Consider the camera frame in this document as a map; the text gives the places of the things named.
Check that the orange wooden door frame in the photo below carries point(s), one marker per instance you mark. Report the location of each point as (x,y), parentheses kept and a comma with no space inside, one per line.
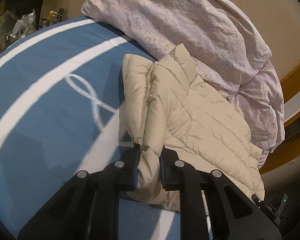
(297,77)

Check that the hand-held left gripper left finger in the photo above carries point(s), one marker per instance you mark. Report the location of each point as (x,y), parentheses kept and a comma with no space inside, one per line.
(130,166)

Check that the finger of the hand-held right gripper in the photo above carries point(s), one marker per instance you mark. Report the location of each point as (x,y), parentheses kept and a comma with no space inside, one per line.
(256,199)

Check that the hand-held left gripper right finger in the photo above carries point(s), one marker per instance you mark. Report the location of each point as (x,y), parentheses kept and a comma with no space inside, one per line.
(168,170)

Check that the clear plastic bag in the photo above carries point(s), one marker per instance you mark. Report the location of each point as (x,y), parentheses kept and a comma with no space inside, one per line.
(28,17)

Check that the bed with blue striped sheet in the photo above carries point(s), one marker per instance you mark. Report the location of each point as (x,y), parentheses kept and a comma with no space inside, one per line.
(40,92)

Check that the pink floral duvet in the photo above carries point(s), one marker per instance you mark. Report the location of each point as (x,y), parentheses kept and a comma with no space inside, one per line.
(177,17)

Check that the dark appliance with green light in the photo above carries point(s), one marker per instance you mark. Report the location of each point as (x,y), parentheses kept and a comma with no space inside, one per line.
(281,200)

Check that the white phone stand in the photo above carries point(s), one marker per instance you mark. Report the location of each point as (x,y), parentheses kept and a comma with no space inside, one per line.
(16,28)

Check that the beige puffer jacket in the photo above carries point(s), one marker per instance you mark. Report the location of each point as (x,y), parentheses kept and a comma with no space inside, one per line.
(190,120)

